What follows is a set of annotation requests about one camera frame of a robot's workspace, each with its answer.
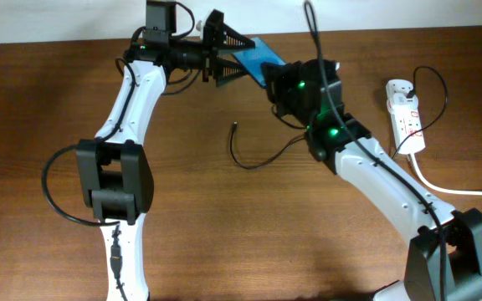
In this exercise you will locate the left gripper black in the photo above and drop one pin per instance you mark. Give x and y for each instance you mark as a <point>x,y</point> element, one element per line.
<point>210,63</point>

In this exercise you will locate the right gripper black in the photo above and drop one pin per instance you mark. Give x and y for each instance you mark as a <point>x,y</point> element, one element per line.
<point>282,76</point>

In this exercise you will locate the blue screen smartphone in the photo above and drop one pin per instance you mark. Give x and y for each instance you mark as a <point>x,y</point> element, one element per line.
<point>252,59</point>

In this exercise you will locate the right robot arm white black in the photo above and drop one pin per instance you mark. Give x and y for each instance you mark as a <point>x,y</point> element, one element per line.
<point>444,245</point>

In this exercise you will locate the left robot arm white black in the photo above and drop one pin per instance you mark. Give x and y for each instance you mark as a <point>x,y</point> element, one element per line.
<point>115,176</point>

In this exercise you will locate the white power strip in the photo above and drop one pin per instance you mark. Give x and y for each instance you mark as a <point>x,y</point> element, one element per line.
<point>404,115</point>

